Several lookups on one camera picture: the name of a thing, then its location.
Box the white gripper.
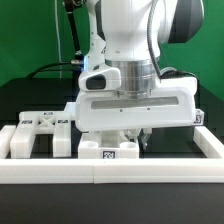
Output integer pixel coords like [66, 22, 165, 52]
[75, 77, 197, 149]

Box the white chair seat block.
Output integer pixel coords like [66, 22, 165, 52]
[78, 131, 140, 159]

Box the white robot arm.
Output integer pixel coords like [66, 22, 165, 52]
[75, 0, 204, 139]

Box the white tagged cube far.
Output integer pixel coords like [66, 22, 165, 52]
[194, 109, 204, 125]

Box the white marker sheet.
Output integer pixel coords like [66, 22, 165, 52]
[64, 102, 76, 118]

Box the white U-shaped border fence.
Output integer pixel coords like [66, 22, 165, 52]
[0, 125, 224, 184]

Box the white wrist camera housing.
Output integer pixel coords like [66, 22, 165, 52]
[78, 66, 121, 91]

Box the black cable bundle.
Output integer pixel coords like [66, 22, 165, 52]
[26, 0, 85, 80]

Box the white chair back frame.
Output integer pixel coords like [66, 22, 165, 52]
[10, 111, 74, 159]

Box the white thin cable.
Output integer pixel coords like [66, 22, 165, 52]
[54, 0, 64, 80]

